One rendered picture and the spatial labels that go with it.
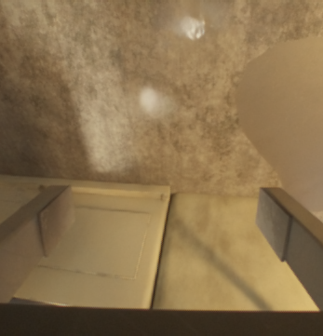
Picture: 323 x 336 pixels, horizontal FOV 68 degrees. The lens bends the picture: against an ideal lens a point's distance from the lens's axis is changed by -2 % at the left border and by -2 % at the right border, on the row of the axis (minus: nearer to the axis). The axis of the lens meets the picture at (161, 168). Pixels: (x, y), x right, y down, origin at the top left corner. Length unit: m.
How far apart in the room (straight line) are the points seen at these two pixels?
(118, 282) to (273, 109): 0.83
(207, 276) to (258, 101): 0.64
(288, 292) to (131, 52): 0.96
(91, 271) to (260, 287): 0.60
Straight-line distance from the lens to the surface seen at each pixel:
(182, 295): 0.92
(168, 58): 0.87
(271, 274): 1.01
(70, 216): 0.17
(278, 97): 0.94
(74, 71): 0.99
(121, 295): 0.94
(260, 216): 0.17
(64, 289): 1.01
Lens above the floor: 0.83
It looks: 49 degrees down
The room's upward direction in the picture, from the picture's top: 166 degrees counter-clockwise
